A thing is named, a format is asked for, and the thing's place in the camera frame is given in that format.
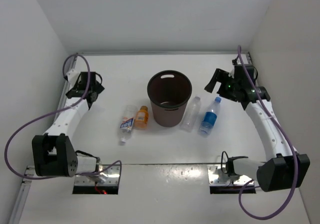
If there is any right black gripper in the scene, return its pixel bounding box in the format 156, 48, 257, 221
205, 69, 240, 102

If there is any left aluminium rail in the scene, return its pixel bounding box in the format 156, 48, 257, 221
8, 54, 77, 224

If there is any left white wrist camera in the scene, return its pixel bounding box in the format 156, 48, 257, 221
63, 68, 80, 84

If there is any brown plastic bin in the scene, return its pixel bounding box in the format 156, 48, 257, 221
147, 70, 193, 127

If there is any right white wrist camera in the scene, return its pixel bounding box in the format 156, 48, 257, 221
228, 68, 235, 78

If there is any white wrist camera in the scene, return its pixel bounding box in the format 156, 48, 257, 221
228, 68, 235, 78
63, 68, 80, 84

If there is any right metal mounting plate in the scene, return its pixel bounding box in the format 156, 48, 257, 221
207, 164, 250, 187

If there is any clear bottle white blue label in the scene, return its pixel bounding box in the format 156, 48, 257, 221
118, 105, 138, 145

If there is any orange juice bottle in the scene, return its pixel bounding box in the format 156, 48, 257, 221
134, 106, 149, 129

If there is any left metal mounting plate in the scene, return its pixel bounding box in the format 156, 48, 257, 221
74, 164, 121, 187

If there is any metal mounting plate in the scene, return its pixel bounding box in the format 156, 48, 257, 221
74, 164, 121, 187
207, 164, 250, 187

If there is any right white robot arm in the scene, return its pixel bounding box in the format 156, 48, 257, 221
204, 64, 310, 192

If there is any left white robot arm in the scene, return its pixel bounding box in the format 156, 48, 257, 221
31, 72, 105, 177

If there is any clear unlabelled plastic bottle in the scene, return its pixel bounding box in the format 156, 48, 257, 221
180, 96, 202, 132

